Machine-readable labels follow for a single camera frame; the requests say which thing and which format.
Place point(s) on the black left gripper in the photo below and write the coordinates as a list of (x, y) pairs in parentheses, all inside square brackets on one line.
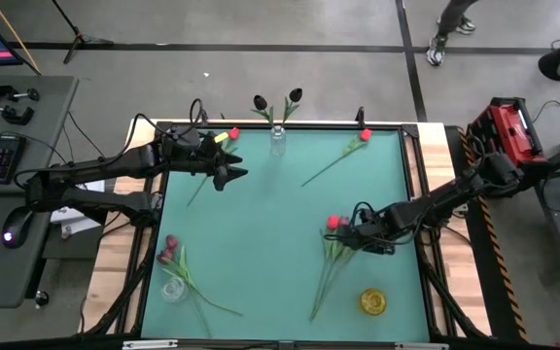
[(192, 160)]

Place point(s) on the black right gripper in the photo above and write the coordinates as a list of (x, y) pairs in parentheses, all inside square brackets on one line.
[(377, 233)]

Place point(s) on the pink artificial tulip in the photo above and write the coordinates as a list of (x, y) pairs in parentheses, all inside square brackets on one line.
[(344, 221)]

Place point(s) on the black artificial tulip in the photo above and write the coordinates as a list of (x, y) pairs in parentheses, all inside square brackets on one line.
[(260, 102), (295, 94)]

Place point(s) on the dark red artificial tulip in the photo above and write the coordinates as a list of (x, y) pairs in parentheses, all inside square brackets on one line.
[(171, 241), (165, 256)]

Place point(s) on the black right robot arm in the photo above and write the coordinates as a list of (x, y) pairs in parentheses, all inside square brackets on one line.
[(445, 199)]

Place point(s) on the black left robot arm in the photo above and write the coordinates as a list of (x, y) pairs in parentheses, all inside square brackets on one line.
[(105, 167)]

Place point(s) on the tall clear glass vase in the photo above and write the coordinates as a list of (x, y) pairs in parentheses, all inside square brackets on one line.
[(278, 143)]

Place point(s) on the short clear glass vase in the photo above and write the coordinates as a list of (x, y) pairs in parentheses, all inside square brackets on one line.
[(174, 290)]

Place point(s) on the white papers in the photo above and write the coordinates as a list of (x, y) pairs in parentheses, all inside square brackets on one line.
[(73, 221)]

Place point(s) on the red and black case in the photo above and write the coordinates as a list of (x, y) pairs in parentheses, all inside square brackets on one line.
[(506, 129)]

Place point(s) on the person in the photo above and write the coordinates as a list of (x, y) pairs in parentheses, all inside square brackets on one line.
[(435, 51)]

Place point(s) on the black tripod stand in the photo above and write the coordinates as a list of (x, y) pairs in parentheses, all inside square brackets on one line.
[(83, 39)]

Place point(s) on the black clamp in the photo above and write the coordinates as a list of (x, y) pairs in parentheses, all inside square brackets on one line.
[(15, 115), (5, 91)]

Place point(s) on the black computer mouse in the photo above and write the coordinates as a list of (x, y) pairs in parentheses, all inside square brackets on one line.
[(16, 228)]

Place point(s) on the yellow pole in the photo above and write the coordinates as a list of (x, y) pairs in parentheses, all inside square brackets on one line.
[(15, 34)]

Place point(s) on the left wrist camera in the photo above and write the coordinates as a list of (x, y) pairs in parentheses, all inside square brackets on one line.
[(183, 138)]

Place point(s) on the black edge bracket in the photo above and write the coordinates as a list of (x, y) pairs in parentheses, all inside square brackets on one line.
[(360, 117), (203, 117)]

